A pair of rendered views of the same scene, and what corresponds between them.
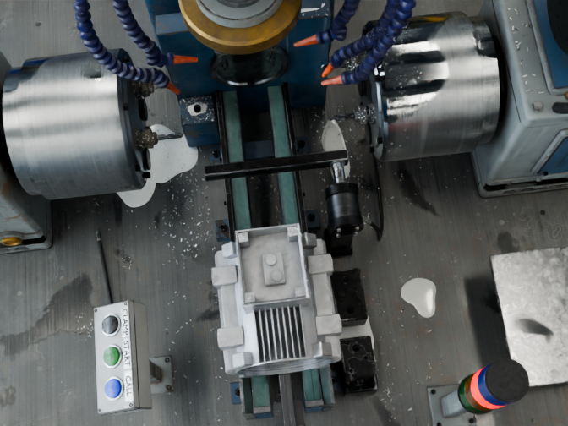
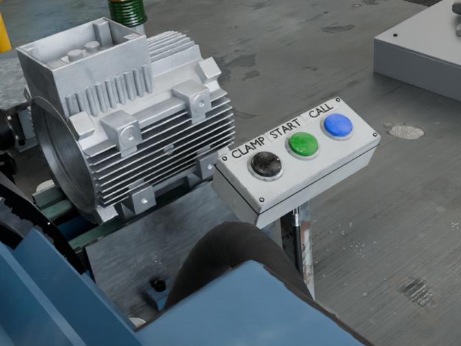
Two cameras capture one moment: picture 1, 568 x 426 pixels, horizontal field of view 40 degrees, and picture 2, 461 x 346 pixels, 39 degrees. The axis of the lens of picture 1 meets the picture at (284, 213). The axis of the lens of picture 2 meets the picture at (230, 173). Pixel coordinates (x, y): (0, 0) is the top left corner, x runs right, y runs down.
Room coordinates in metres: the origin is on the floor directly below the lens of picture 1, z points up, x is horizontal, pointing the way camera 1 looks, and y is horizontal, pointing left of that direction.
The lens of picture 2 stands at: (0.55, 0.73, 1.42)
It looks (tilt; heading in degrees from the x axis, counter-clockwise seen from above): 33 degrees down; 240
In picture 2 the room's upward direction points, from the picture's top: 8 degrees counter-clockwise
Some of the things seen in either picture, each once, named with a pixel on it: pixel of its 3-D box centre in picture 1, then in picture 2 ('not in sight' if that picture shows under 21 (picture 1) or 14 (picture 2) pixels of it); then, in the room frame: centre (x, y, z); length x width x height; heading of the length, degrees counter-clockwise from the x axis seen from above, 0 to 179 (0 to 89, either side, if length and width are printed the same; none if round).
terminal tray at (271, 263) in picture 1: (272, 270); (87, 69); (0.31, 0.02, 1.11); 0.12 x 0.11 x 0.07; 4
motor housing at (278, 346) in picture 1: (276, 307); (131, 125); (0.27, 0.02, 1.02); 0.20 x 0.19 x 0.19; 4
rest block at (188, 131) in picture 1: (200, 120); not in sight; (0.70, 0.16, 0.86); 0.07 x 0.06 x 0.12; 94
